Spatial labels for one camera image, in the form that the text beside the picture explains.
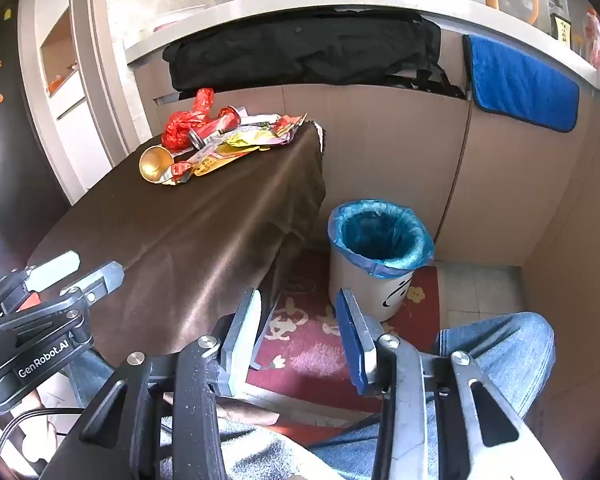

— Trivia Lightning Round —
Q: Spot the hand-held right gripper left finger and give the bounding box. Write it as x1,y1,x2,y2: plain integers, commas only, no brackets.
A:
40,287,262,480

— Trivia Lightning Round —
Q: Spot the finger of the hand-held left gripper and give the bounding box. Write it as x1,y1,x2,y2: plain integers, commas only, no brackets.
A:
0,261,127,328
0,250,81,322

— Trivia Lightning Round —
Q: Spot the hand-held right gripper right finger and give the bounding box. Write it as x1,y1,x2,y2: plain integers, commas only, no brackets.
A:
335,288,564,480

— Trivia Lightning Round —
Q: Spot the white trash bin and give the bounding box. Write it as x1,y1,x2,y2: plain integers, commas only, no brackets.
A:
328,200,435,324

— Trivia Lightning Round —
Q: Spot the red plastic bag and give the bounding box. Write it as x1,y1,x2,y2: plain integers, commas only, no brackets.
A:
160,109,207,151

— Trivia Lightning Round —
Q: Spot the red floral floor mat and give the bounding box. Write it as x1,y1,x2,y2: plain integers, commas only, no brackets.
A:
247,249,442,447

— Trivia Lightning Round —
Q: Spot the brown tablecloth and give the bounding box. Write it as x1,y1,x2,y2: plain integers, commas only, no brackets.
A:
27,120,329,357

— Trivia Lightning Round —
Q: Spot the black refrigerator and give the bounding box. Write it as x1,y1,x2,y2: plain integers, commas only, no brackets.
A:
0,0,72,273

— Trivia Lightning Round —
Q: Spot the blue bin liner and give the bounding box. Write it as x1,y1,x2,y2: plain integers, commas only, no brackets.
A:
328,200,435,281

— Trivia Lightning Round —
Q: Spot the person's left leg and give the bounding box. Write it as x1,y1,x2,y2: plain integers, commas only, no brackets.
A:
67,347,342,480

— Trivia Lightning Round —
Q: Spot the person's leg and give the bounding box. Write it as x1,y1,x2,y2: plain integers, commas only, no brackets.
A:
310,312,557,480
67,347,342,480

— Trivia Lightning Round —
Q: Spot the red and silver wrapper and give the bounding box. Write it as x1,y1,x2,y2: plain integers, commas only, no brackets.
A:
169,159,197,184

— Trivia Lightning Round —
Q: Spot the person's right leg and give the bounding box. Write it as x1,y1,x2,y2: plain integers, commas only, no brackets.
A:
310,312,557,480

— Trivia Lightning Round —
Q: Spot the white shelf cabinet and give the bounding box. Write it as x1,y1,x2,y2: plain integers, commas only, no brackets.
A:
17,0,152,207

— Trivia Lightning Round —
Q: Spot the yellow snack wrapper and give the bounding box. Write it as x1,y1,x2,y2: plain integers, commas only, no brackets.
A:
192,127,282,177

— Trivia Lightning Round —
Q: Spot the red drink can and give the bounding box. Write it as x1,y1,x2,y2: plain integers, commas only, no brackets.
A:
188,105,244,149

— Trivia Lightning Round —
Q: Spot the crumpled red wrapper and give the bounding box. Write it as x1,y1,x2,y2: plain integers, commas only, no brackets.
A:
192,87,216,117

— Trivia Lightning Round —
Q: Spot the wrapper with wooden skewers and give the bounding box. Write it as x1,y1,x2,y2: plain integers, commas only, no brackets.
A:
274,111,309,137

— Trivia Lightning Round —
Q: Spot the black cloth bag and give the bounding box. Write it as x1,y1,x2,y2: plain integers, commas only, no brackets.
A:
162,9,467,102

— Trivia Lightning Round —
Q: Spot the blue towel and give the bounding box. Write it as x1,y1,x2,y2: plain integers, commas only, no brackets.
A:
462,33,580,134

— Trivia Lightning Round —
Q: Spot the small framed card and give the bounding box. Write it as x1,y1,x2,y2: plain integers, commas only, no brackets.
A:
549,13,572,51

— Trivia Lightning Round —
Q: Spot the black cable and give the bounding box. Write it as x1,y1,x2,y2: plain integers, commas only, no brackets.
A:
0,407,83,443

